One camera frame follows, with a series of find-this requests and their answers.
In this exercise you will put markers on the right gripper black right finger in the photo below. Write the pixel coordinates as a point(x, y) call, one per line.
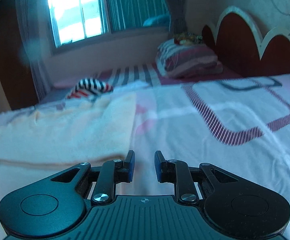
point(227, 203)

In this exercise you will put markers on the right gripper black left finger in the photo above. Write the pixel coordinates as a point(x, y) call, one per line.
point(60, 206)

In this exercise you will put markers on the cream knit sweater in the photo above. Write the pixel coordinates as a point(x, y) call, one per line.
point(69, 132)

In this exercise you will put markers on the patterned white pink quilt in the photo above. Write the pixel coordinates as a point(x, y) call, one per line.
point(240, 125)

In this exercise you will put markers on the striped folded garment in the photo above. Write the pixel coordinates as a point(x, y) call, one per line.
point(87, 87)

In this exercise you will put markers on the dark wooden door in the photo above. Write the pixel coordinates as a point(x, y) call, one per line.
point(15, 72)

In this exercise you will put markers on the striped pillow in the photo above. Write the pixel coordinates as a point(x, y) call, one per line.
point(183, 61)

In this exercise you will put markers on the striped purple bedsheet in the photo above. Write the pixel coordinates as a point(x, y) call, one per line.
point(147, 73)

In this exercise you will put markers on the grey left curtain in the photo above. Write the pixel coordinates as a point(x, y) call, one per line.
point(28, 22)

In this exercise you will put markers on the grey curtain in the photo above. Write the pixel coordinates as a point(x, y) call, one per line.
point(177, 16)
point(28, 22)

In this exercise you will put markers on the window with teal blinds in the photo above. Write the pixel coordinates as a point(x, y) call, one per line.
point(77, 20)

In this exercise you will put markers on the red white headboard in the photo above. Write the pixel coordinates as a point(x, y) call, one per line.
point(237, 41)

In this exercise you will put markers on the colourful item on pillow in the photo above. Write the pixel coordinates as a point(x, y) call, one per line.
point(188, 39)

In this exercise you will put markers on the teal plush on sill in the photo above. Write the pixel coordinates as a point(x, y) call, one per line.
point(157, 21)

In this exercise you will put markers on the grey right curtain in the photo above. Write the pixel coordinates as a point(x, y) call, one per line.
point(177, 16)

